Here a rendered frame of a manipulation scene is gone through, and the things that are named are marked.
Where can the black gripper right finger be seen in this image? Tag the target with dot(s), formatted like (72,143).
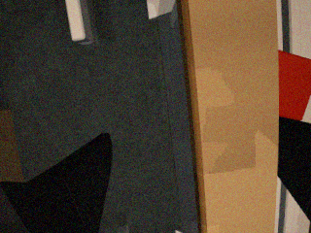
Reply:
(294,161)

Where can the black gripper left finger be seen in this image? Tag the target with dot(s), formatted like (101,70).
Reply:
(67,198)

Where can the red cube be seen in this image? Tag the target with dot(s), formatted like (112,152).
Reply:
(294,85)

